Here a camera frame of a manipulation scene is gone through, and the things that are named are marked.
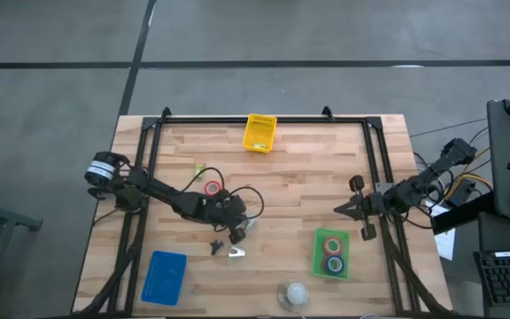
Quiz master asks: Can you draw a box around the yellow plastic bin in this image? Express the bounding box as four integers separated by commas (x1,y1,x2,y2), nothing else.
242,113,278,155

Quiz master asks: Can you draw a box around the yellow cable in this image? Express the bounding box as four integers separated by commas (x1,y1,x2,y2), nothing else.
447,172,495,196

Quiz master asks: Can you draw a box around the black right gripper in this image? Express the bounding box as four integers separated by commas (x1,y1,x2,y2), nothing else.
333,175,389,243

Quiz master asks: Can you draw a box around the black support beam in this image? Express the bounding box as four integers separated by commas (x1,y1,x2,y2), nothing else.
431,191,498,235

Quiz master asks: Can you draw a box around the green plastic bin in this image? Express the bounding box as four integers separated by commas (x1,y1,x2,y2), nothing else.
312,227,351,281

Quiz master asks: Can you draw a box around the blue plastic bin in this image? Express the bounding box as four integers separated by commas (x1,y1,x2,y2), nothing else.
140,250,189,307

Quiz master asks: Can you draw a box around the thin black floor cable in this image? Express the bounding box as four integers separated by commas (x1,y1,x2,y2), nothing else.
409,117,489,137

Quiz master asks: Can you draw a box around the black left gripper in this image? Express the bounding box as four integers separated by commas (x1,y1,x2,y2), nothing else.
196,189,257,245

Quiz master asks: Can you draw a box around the black aluminium table frame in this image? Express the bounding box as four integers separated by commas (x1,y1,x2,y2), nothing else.
75,105,453,318

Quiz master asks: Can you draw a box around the black power box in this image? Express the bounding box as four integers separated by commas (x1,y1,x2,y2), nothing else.
449,179,477,207

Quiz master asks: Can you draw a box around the white paper sheet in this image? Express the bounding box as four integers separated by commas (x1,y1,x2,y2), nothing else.
426,198,458,261

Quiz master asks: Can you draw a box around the blue tape roll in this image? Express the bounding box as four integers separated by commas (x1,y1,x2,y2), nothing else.
324,254,346,276

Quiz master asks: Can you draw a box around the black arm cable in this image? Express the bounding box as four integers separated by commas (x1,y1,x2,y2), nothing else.
229,185,266,222
178,167,226,196

